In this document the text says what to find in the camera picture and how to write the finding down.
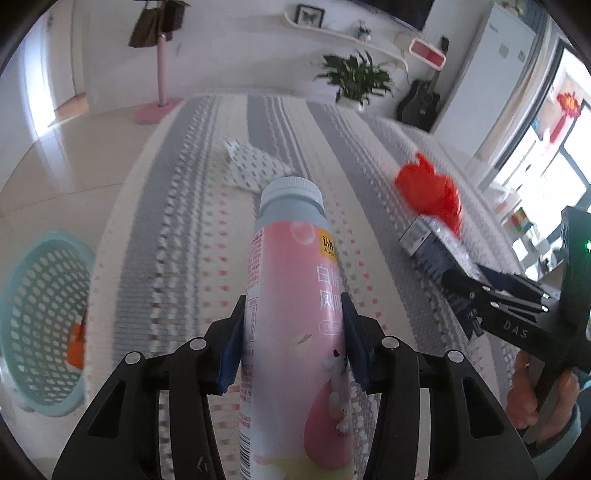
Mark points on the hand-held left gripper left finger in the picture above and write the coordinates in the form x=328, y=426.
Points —
x=231, y=360

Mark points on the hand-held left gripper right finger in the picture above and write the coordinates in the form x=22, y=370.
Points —
x=358, y=350

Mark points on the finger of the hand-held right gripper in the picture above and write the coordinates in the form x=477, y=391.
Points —
x=503, y=282
x=466, y=295

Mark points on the clear plastic bottle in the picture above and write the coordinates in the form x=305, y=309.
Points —
x=455, y=249

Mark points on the pink drink bottle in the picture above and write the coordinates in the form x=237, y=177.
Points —
x=295, y=323

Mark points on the red snack wrapper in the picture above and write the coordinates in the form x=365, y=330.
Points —
x=429, y=194

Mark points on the teal plastic basket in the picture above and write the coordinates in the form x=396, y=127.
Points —
x=41, y=323

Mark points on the person's right hand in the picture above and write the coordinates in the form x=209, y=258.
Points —
x=524, y=397

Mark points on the striped woven blanket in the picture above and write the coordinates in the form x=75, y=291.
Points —
x=184, y=230

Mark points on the orange card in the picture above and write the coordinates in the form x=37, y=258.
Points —
x=76, y=346

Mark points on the red hanging decoration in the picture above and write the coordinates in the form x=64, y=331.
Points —
x=568, y=110

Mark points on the white dotted cloth packet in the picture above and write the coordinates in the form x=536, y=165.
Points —
x=254, y=168

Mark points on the black guitar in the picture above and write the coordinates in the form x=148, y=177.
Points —
x=420, y=104

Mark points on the white cabinet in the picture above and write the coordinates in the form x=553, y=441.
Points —
x=494, y=69

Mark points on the potted green plant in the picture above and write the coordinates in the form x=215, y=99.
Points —
x=358, y=78

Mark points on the red white box shelf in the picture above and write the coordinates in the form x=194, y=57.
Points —
x=425, y=50

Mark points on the small figurine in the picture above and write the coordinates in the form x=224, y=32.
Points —
x=364, y=30

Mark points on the pink coat rack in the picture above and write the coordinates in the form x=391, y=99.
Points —
x=162, y=74

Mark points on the brown bag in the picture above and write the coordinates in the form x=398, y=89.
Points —
x=144, y=30

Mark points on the white door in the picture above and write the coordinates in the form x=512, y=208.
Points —
x=64, y=60

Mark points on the dark bag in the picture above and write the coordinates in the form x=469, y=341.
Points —
x=174, y=16

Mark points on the white wavy wall shelf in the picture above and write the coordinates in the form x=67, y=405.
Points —
x=346, y=39

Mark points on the wall television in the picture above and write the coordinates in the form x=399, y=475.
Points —
x=406, y=11

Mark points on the butterfly picture frame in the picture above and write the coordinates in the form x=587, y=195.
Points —
x=310, y=15

